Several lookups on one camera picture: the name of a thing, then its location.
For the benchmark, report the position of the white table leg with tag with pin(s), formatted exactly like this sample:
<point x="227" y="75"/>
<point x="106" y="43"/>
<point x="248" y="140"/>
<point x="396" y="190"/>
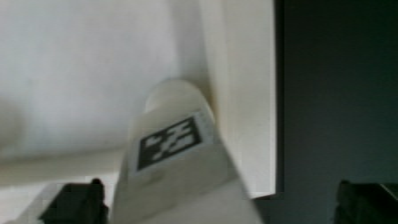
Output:
<point x="179" y="186"/>

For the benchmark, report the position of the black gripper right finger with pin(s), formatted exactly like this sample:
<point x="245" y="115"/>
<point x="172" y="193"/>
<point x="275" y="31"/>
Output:
<point x="366" y="203"/>

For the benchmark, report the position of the white square tabletop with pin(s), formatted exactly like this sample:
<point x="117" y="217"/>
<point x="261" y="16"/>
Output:
<point x="88" y="51"/>

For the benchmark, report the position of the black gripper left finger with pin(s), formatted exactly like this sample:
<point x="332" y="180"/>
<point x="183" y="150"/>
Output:
<point x="76" y="207"/>

